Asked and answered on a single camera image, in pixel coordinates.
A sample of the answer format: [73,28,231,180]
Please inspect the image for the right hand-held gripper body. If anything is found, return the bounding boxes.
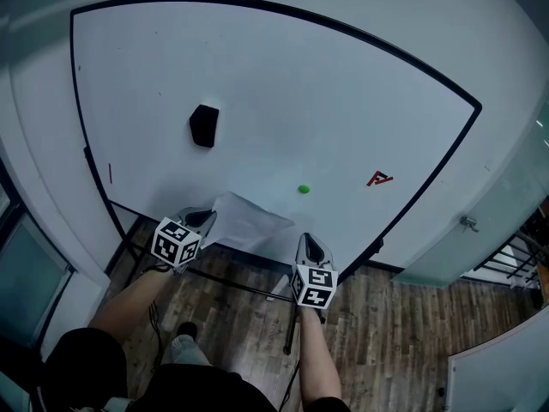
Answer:
[289,263,340,311]

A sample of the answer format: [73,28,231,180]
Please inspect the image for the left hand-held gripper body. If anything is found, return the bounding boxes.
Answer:
[149,215,203,275]

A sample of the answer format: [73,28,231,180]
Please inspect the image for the white paper sheet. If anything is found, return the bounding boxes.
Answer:
[200,191,297,251]

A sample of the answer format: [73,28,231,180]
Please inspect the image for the black-framed whiteboard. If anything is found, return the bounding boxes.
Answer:
[69,0,484,355]

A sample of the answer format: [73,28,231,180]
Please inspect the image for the person's right forearm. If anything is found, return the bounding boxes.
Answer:
[298,306,344,403]

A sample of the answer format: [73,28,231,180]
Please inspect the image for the person's left forearm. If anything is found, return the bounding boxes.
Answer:
[87,268,179,347]

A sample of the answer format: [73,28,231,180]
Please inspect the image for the black whiteboard eraser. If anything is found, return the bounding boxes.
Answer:
[189,104,220,148]

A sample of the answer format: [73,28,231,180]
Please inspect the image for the person's grey trouser leg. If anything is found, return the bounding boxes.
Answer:
[170,334,214,367]

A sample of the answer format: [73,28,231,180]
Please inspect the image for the black-framed window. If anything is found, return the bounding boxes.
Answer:
[0,182,74,347]

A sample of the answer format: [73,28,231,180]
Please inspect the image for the person's black shirt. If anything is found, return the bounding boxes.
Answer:
[42,327,353,412]

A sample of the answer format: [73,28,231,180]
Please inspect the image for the frosted glass door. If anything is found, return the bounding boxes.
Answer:
[392,75,549,289]

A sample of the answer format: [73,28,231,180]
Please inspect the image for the black metal railing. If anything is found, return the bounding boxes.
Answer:
[462,225,549,292]

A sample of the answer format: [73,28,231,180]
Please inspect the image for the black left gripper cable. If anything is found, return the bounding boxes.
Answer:
[141,264,172,375]

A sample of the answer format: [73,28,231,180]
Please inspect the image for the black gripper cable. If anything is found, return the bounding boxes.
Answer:
[281,360,301,410]
[141,264,172,375]

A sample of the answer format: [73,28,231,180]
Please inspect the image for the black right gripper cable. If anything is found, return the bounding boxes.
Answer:
[281,360,301,410]

